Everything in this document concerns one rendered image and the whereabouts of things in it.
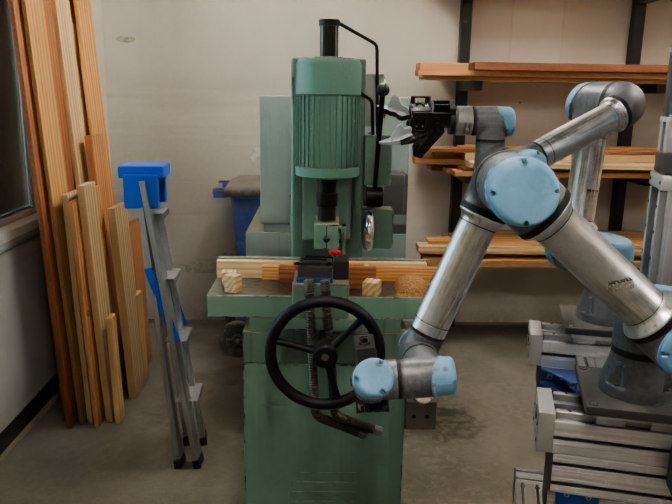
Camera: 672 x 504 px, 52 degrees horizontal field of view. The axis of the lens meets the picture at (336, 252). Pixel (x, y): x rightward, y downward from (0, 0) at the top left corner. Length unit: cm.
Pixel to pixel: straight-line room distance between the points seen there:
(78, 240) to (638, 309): 222
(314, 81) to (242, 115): 238
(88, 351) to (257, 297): 139
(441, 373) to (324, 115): 80
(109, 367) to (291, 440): 140
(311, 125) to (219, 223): 249
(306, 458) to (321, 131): 89
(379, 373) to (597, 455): 54
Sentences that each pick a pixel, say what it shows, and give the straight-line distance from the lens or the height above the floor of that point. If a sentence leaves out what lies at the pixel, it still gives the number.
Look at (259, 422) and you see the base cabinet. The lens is 193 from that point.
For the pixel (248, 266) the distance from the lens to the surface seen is 196.
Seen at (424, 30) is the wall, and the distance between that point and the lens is 420.
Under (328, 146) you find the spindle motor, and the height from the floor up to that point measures 128.
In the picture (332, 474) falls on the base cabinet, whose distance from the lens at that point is 200.
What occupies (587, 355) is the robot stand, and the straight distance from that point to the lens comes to 202.
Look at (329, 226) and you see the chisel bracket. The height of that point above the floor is 106.
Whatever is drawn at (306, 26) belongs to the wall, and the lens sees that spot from 415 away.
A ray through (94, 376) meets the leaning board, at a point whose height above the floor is 23.
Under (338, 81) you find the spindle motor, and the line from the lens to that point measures 180.
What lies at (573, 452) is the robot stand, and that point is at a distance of 157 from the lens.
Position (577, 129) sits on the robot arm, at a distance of 183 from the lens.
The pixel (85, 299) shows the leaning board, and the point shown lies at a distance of 302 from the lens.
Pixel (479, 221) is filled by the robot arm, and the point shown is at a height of 118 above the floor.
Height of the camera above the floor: 141
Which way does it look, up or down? 13 degrees down
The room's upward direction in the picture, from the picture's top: 1 degrees clockwise
